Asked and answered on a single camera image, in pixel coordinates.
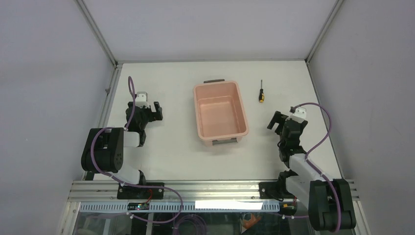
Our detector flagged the yellow black screwdriver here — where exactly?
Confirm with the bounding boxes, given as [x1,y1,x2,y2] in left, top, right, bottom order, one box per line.
[258,80,265,103]

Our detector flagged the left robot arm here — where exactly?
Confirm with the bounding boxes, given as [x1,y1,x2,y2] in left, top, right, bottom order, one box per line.
[81,101,163,199]

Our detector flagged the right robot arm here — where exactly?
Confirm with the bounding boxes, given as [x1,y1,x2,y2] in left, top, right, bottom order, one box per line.
[265,108,357,232]

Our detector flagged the pink plastic bin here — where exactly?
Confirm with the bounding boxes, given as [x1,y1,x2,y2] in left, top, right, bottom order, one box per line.
[193,79,249,146]

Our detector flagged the orange object under table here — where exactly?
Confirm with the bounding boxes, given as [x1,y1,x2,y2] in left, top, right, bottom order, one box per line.
[241,212,262,230]

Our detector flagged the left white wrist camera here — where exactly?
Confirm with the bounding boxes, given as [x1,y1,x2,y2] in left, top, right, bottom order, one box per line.
[135,92,150,108]

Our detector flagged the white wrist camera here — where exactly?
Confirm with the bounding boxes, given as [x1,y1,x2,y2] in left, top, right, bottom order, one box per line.
[287,107,307,123]
[135,92,150,108]

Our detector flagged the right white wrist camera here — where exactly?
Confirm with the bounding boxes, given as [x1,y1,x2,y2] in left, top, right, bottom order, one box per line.
[287,107,307,123]

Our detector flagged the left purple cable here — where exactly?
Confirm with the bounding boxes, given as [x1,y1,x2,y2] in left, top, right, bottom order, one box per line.
[90,76,184,224]

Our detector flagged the purple cable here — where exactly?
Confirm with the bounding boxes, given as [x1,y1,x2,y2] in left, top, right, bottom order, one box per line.
[90,76,184,224]
[290,102,342,234]

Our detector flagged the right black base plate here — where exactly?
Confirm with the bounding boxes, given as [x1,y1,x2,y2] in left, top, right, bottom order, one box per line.
[258,181,294,201]

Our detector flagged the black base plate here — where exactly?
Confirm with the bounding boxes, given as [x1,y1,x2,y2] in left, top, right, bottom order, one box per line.
[116,182,164,200]
[258,181,294,201]

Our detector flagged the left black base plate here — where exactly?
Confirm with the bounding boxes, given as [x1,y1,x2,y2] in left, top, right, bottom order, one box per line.
[116,182,164,200]

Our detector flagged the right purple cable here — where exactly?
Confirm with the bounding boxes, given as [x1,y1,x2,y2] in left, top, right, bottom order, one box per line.
[290,102,342,234]

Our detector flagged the aluminium mounting rail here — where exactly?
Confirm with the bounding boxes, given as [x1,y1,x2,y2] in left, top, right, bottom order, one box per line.
[67,180,360,202]

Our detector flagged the white slotted cable duct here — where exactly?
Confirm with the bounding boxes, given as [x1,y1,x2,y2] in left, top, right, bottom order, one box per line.
[79,200,280,213]

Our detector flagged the coiled purple cable below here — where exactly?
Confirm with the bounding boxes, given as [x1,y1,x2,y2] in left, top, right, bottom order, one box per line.
[173,214,208,235]

